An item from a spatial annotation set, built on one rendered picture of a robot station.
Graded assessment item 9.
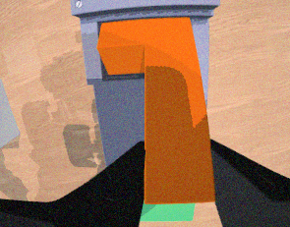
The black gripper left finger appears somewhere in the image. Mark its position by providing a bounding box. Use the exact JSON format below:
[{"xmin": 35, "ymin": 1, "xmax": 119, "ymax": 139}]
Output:
[{"xmin": 0, "ymin": 142, "xmax": 145, "ymax": 227}]

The orange l-shaped part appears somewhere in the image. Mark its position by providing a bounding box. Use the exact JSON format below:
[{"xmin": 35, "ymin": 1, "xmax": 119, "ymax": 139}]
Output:
[{"xmin": 97, "ymin": 17, "xmax": 216, "ymax": 204}]

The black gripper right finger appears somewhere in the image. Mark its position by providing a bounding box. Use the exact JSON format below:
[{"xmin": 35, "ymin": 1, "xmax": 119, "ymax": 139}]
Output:
[{"xmin": 209, "ymin": 140, "xmax": 290, "ymax": 227}]

